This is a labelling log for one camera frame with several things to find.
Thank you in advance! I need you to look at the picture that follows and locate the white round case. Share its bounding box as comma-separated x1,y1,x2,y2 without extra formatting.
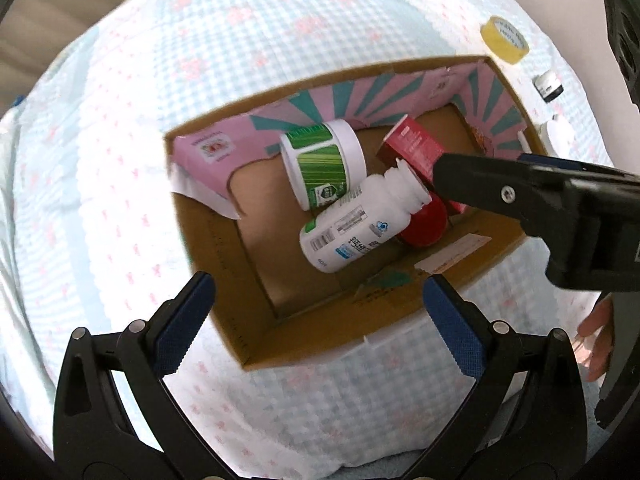
538,115,566,157

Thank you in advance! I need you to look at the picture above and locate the brown cardboard box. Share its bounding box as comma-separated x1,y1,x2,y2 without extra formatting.
165,56,542,370

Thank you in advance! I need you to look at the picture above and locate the yellow tape roll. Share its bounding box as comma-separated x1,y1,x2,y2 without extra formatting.
480,15,529,65

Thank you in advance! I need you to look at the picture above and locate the white supplement bottle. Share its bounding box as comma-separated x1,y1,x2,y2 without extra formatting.
299,159,432,273

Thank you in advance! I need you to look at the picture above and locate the light blue patterned blanket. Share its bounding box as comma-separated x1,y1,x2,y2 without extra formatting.
1,0,608,479

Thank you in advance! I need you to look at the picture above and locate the green label white jar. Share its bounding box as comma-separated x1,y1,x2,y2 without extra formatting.
280,119,368,211

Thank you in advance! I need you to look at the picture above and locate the red carton box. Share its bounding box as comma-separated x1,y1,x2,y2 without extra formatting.
375,114,469,216

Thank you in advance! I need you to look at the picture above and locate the small black white jar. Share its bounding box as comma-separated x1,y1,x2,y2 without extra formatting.
533,70,564,103

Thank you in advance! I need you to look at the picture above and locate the person right hand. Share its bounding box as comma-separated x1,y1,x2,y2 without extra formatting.
577,294,614,382

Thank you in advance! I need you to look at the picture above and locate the red lid jar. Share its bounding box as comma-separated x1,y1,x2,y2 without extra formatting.
399,193,449,248

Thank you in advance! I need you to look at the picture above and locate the beige curtain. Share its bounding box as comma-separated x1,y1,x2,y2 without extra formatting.
1,0,125,110

